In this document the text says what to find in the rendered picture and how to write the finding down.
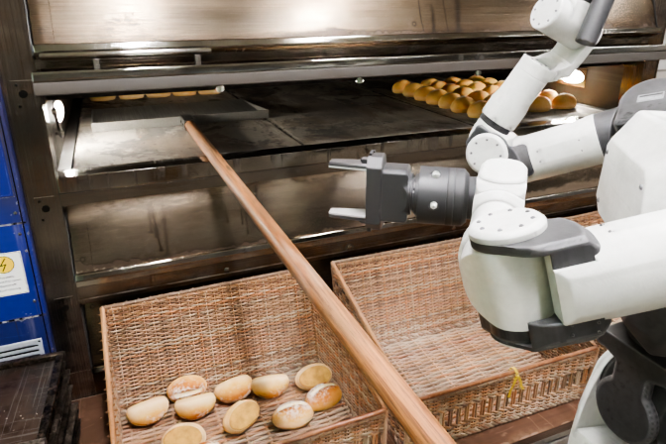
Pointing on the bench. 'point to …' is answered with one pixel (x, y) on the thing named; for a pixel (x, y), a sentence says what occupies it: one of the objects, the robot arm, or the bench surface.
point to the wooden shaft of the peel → (334, 312)
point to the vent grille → (22, 350)
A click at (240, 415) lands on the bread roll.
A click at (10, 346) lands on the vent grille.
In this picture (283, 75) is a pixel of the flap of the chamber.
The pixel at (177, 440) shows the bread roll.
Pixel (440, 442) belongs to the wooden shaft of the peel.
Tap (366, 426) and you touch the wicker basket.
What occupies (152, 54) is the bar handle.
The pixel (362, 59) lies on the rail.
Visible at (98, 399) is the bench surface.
